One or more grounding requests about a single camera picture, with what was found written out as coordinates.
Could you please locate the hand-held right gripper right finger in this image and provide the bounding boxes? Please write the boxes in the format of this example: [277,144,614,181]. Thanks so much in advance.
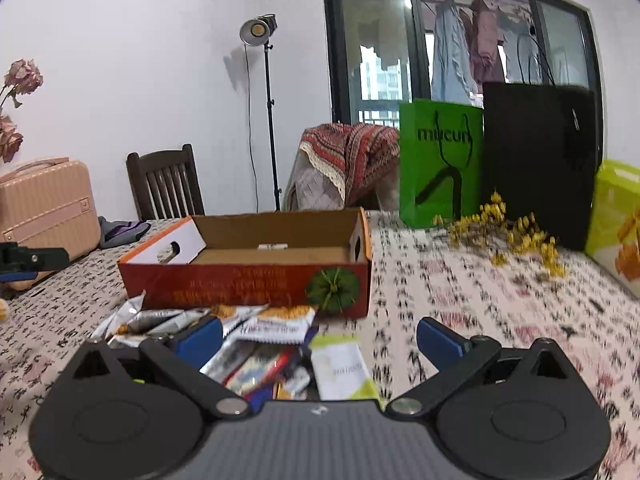
[387,316,588,421]

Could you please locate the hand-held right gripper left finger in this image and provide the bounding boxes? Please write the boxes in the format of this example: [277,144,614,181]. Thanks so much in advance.
[47,316,251,421]

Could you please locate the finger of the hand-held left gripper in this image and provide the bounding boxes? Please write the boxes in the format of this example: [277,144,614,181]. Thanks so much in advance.
[0,241,71,283]

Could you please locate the orange cardboard box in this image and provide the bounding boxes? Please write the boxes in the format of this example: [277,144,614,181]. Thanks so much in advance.
[117,206,373,320]

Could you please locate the pile of snack packets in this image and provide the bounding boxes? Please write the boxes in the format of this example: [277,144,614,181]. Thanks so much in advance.
[90,290,321,406]

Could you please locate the green white snack packet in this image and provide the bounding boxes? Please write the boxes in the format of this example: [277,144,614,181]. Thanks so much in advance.
[309,335,382,402]

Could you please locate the pink suitcase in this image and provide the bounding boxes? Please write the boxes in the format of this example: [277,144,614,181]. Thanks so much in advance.
[0,156,102,292]

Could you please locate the grey purple pouch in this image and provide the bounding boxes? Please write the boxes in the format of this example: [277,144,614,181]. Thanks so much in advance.
[98,216,152,250]

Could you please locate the yellow dried flower sprig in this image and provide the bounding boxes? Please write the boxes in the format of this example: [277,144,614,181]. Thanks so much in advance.
[432,191,568,279]

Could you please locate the dark wooden chair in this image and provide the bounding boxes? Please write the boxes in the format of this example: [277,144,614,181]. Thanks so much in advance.
[126,143,206,222]

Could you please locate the green paper bag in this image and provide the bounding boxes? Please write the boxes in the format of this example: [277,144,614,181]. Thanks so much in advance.
[398,99,485,228]

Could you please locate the pink dried flowers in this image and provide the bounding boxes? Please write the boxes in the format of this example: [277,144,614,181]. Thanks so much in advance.
[0,58,45,163]

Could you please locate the black paper bag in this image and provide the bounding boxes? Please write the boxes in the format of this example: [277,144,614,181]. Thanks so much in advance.
[482,32,601,252]

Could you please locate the red patterned cloth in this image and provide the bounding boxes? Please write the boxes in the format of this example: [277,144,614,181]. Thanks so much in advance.
[299,122,402,206]

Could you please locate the yellow-green snack box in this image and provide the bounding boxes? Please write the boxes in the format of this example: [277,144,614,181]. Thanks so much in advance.
[585,159,640,301]

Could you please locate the hanging light blue shirt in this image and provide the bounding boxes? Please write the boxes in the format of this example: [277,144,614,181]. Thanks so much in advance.
[431,0,478,103]

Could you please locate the hanging white shirt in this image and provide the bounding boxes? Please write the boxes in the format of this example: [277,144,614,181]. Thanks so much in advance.
[502,10,543,83]

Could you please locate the hanging pink garment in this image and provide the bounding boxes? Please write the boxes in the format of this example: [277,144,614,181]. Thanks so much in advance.
[470,0,506,83]

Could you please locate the black framed glass door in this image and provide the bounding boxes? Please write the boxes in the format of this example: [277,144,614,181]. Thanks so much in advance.
[321,0,606,161]

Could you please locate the studio light on stand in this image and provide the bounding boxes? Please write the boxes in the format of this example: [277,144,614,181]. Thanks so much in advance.
[239,13,283,212]

